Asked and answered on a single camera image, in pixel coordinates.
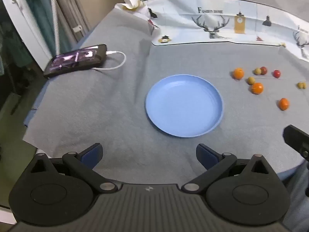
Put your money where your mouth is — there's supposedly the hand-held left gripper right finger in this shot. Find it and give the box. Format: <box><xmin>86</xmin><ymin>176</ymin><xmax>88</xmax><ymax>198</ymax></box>
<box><xmin>181</xmin><ymin>144</ymin><xmax>274</xmax><ymax>194</ymax></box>

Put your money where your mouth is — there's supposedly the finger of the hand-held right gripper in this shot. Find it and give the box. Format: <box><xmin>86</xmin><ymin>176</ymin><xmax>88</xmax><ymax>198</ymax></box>
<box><xmin>283</xmin><ymin>125</ymin><xmax>309</xmax><ymax>162</ymax></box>

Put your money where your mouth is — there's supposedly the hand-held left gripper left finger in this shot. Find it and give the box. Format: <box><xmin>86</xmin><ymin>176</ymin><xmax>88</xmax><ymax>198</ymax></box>
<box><xmin>26</xmin><ymin>143</ymin><xmax>119</xmax><ymax>194</ymax></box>

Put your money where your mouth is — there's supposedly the orange mandarin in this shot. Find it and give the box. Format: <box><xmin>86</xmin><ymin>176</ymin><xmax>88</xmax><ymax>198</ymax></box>
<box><xmin>233</xmin><ymin>68</ymin><xmax>245</xmax><ymax>80</ymax></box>
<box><xmin>278</xmin><ymin>98</ymin><xmax>290</xmax><ymax>111</ymax></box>
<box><xmin>251</xmin><ymin>82</ymin><xmax>264</xmax><ymax>95</ymax></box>

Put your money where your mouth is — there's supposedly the blue plate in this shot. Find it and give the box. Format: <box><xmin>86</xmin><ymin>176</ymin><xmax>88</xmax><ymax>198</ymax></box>
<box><xmin>145</xmin><ymin>74</ymin><xmax>224</xmax><ymax>138</ymax></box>

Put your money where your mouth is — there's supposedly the person's grey trouser leg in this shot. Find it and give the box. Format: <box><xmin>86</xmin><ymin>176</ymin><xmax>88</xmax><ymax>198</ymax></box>
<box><xmin>278</xmin><ymin>161</ymin><xmax>309</xmax><ymax>232</ymax></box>

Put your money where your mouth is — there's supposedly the blue bed sheet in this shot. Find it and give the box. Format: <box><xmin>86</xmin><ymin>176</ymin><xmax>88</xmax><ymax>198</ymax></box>
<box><xmin>23</xmin><ymin>77</ymin><xmax>51</xmax><ymax>127</ymax></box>

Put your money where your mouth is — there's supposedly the black smartphone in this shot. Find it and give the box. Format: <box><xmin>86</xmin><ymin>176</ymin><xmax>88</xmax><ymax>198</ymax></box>
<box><xmin>43</xmin><ymin>44</ymin><xmax>108</xmax><ymax>79</ymax></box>

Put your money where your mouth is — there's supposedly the deer printed white cloth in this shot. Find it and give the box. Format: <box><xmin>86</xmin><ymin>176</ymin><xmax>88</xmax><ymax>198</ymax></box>
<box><xmin>113</xmin><ymin>0</ymin><xmax>309</xmax><ymax>62</ymax></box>

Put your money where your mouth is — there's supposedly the white dotted pole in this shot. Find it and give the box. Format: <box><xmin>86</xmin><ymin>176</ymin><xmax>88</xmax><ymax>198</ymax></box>
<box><xmin>47</xmin><ymin>0</ymin><xmax>61</xmax><ymax>55</ymax></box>

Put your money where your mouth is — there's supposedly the white door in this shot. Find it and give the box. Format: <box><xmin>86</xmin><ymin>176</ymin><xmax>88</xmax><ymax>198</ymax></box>
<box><xmin>0</xmin><ymin>0</ymin><xmax>52</xmax><ymax>72</ymax></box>

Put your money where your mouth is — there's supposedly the grey curtain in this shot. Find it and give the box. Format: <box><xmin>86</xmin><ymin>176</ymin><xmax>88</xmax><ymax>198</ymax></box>
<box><xmin>52</xmin><ymin>0</ymin><xmax>91</xmax><ymax>44</ymax></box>

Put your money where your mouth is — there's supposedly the teal hanging cloth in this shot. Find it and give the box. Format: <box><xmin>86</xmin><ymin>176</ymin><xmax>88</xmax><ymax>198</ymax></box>
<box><xmin>20</xmin><ymin>0</ymin><xmax>57</xmax><ymax>54</ymax></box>

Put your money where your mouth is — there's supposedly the white charging cable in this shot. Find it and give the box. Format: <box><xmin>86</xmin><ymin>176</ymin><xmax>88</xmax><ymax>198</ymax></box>
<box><xmin>93</xmin><ymin>51</ymin><xmax>127</xmax><ymax>71</ymax></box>

